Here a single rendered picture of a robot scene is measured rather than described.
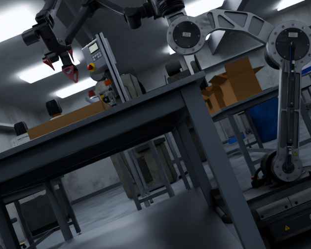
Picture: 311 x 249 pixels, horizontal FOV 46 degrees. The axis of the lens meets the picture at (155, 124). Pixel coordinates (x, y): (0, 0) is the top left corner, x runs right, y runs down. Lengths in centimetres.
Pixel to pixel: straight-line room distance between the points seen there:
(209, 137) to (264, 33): 92
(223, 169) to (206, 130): 13
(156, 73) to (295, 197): 1038
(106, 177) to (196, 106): 1073
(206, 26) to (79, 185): 1043
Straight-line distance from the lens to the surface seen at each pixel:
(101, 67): 245
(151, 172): 632
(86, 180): 1196
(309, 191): 176
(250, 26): 196
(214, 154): 117
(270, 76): 1235
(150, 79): 1186
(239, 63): 366
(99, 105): 118
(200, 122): 116
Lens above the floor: 66
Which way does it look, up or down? 4 degrees up
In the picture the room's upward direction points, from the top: 22 degrees counter-clockwise
